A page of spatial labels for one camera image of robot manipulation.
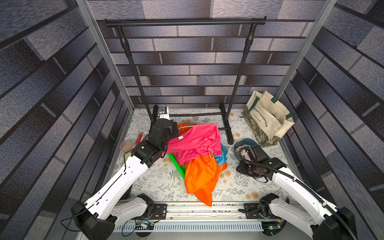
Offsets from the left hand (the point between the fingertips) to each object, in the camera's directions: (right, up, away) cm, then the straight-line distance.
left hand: (174, 120), depth 71 cm
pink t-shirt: (+10, -13, +10) cm, 19 cm away
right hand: (+34, -27, +11) cm, 45 cm away
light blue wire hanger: (+6, -3, +3) cm, 7 cm away
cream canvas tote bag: (+56, +1, +19) cm, 59 cm away
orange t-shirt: (+14, -29, +5) cm, 32 cm away
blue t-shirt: (+25, -22, +10) cm, 35 cm away
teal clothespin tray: (+47, -14, +27) cm, 56 cm away
